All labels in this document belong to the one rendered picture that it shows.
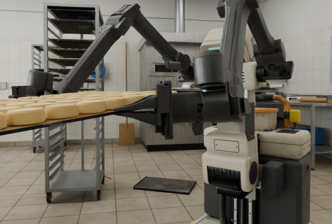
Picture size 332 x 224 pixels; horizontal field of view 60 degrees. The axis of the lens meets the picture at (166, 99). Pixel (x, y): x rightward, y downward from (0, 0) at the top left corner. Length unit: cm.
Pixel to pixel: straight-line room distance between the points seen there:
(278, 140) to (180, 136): 363
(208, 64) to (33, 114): 30
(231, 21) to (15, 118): 54
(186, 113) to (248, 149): 86
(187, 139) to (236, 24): 444
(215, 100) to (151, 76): 442
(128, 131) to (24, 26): 279
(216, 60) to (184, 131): 456
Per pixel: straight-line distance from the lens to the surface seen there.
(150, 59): 494
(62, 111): 46
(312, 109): 421
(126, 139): 566
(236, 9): 80
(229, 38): 71
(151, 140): 498
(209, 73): 52
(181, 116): 50
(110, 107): 53
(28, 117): 43
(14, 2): 635
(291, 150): 154
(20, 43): 616
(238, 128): 136
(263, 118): 161
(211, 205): 179
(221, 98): 52
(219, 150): 140
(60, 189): 289
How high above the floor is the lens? 102
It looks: 1 degrees down
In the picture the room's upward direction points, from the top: straight up
